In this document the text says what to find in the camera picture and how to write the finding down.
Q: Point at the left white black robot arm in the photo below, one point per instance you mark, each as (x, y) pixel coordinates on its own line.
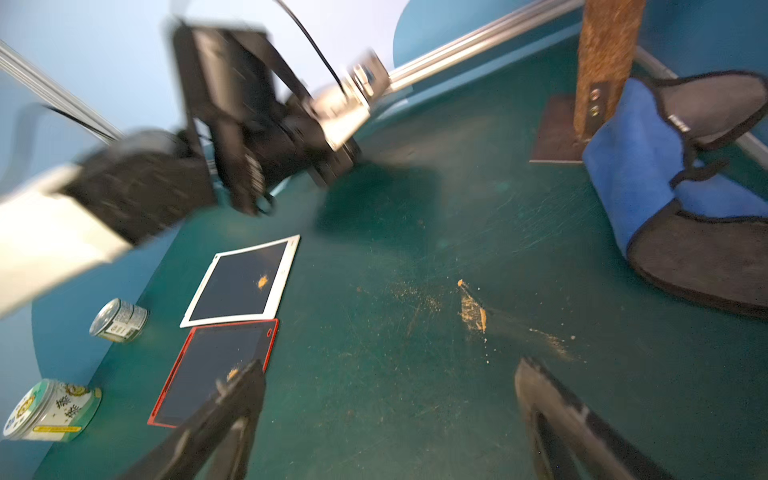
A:
(82, 215)

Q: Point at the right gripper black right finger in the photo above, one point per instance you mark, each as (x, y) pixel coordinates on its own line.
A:
(566, 436)

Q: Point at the white frame drawing tablet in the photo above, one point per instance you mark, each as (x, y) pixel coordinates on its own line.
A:
(242, 285)

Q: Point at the dark square tree base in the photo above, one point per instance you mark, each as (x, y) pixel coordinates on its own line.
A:
(556, 140)

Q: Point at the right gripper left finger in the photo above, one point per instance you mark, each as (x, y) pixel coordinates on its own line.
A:
(219, 435)

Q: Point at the red frame drawing tablet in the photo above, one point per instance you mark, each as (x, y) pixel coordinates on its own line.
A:
(211, 354)

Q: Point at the blue wiping cloth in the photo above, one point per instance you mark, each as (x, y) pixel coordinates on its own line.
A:
(679, 222)

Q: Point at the pink cherry blossom tree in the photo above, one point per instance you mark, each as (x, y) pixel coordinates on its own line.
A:
(606, 52)

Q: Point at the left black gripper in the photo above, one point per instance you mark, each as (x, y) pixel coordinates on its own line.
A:
(257, 111)

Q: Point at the silver tin can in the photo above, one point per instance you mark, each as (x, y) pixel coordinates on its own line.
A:
(119, 321)

